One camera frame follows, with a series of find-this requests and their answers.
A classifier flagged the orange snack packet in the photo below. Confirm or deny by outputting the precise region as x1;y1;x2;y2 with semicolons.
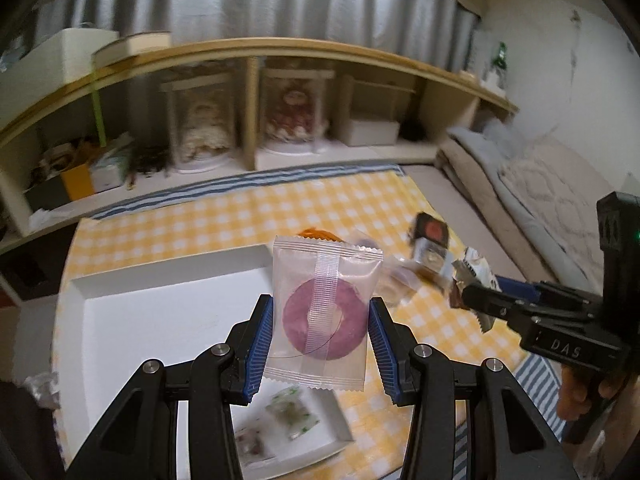
296;227;343;242

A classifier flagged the small white box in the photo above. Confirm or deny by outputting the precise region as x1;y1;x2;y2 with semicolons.
345;119;401;147

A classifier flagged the dark pink clear snack packet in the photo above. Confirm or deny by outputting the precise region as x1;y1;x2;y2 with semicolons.
234;417;278;463

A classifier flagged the person's right hand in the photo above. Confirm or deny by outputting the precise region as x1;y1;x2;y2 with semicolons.
557;364;630;423

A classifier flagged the dark green box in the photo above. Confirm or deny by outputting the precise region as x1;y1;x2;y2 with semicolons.
22;180;71;213

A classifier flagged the thick book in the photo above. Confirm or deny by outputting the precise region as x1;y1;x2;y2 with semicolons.
91;31;173;67

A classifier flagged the red doll in clear case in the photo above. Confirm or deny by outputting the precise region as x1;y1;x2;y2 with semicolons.
260;67;333;156

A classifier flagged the pale green tissue box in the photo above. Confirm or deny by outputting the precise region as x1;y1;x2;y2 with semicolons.
90;135;136;193

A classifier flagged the folded grey blanket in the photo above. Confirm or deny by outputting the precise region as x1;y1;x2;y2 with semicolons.
435;122;608;283

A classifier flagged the pink donut clear packet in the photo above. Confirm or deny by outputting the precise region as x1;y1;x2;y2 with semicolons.
375;255;426;308

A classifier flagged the purple donut clear packet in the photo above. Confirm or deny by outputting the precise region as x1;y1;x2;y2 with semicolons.
263;235;385;393

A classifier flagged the green bottle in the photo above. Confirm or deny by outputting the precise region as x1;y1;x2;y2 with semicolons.
482;40;511;88

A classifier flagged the grey curtain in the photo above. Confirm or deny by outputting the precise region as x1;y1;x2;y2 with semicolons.
30;0;483;73

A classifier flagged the yellow checkered mat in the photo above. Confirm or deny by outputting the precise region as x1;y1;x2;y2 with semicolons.
52;162;531;480

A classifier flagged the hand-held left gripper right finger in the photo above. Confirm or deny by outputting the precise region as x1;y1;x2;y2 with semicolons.
367;297;581;480

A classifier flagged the cream quilted blanket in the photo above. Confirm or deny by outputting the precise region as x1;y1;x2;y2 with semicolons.
497;147;640;293

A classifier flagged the green strap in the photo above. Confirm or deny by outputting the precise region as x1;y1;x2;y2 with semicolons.
90;65;108;148

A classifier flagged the large white box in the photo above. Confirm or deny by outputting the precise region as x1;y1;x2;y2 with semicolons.
0;27;121;101

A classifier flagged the white cardboard tray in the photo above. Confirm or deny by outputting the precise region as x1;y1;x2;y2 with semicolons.
60;242;356;473

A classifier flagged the green snack packet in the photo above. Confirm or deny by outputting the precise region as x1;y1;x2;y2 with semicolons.
265;385;321;441

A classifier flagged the cream doll in clear case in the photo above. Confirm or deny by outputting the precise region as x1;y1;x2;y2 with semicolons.
160;72;238;173

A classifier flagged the dark packet with red circle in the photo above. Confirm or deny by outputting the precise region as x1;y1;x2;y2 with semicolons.
414;212;450;247

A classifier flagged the yellow box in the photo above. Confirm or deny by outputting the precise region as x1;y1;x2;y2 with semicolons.
60;164;96;201

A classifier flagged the wooden shelf unit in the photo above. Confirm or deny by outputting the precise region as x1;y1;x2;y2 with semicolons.
0;37;521;256

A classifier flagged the beige mattress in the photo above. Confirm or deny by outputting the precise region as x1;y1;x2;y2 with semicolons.
404;162;551;283

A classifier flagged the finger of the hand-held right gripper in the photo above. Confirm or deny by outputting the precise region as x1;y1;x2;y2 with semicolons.
461;283;535;330
494;275;540;302

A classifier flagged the brown cookie clear packet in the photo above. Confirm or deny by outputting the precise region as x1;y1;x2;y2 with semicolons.
409;237;448;281

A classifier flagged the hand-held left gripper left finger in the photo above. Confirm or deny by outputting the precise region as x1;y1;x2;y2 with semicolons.
65;294;276;480

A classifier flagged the silver foil snack packet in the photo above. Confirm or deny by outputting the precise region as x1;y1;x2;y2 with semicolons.
447;246;501;335

